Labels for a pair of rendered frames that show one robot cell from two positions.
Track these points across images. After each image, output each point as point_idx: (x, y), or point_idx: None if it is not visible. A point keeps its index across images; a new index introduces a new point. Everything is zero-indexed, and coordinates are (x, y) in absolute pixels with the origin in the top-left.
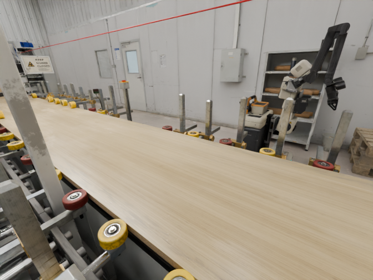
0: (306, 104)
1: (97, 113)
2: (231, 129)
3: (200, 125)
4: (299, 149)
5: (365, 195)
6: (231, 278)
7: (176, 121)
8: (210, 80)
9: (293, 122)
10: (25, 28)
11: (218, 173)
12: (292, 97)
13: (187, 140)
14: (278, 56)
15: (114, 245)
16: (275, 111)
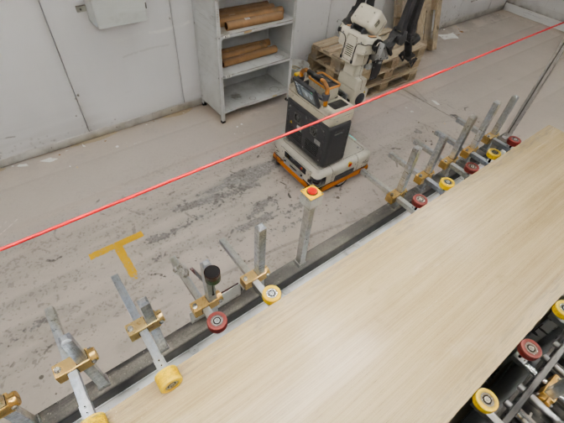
0: (381, 65)
1: (289, 299)
2: (154, 124)
3: (82, 158)
4: (281, 103)
5: (548, 147)
6: None
7: (0, 194)
8: (40, 29)
9: (367, 90)
10: None
11: (535, 192)
12: (365, 60)
13: (468, 191)
14: None
15: None
16: (236, 60)
